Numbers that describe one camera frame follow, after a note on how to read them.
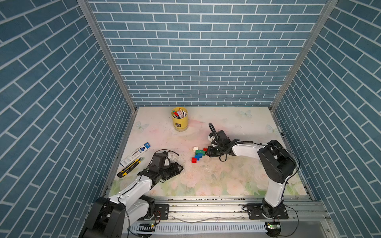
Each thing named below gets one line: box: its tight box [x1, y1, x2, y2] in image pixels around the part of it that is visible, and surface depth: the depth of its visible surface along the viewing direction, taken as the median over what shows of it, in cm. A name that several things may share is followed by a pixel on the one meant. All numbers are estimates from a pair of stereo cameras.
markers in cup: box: [172, 108, 188, 119], surface depth 104 cm
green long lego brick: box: [194, 149, 206, 156], surface depth 96 cm
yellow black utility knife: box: [117, 157, 143, 178], surface depth 89 cm
